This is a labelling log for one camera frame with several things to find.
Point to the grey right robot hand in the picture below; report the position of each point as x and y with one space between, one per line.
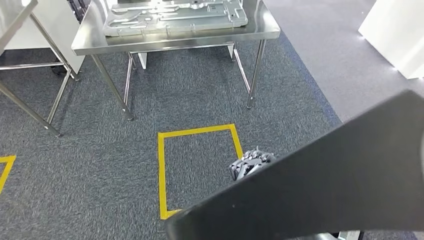
251 164

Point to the black plastic plate frame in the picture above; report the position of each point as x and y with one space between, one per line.
331 185

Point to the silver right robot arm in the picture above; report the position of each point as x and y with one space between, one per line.
324 237

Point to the stainless steel workbench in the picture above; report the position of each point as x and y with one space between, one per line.
165 41

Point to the grey stamped metal panel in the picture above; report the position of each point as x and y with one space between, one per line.
175 20

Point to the white lit display block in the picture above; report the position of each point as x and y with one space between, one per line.
391 33

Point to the white cabinet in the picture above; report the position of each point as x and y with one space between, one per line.
53 13

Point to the stainless steel side table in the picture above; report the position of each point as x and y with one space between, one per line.
16 26

